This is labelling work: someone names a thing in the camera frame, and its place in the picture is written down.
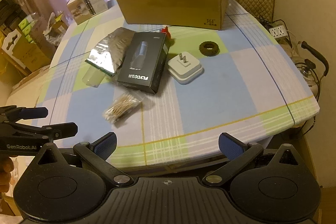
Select bag of cotton swabs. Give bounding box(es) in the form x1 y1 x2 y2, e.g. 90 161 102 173
103 92 143 124

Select silver foil bag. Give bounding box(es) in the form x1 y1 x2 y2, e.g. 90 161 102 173
85 27 135 77

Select white power adapter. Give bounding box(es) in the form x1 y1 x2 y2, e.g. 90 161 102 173
167 52 204 85

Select dark brown ring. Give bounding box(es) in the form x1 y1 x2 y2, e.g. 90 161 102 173
198 41 221 57

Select black shaver box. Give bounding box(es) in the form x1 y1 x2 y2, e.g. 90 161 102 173
117 32 170 94

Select red Doraemon figurine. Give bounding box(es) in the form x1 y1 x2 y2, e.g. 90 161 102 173
160 26 174 46

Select person's left hand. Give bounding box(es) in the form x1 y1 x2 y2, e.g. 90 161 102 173
0 156 14 193

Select stacked cardboard boxes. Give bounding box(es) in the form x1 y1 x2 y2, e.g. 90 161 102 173
1 0 68 76

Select clear plastic bag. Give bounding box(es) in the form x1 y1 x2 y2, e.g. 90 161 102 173
82 65 106 88

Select white power strip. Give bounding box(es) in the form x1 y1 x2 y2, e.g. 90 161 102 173
269 25 288 39

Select white product box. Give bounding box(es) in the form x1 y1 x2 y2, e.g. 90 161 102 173
67 0 108 25

